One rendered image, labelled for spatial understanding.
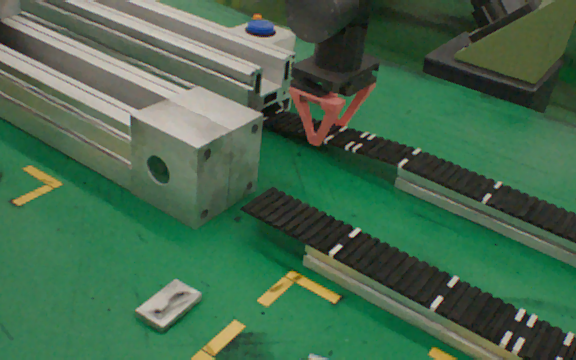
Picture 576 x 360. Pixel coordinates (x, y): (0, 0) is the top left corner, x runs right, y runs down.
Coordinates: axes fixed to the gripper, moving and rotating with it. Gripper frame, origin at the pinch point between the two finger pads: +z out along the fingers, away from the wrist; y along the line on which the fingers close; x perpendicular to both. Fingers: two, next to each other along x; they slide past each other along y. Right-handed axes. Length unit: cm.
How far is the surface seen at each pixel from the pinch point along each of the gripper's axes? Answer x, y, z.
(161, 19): -30.9, -2.4, -5.3
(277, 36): -18.0, -13.6, -3.9
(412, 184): 13.0, 1.6, 1.1
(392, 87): -2.5, -23.8, 2.1
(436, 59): -2.9, -41.4, 2.3
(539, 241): 27.9, 2.0, 1.2
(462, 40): -4, -55, 2
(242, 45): -15.8, -2.3, -5.9
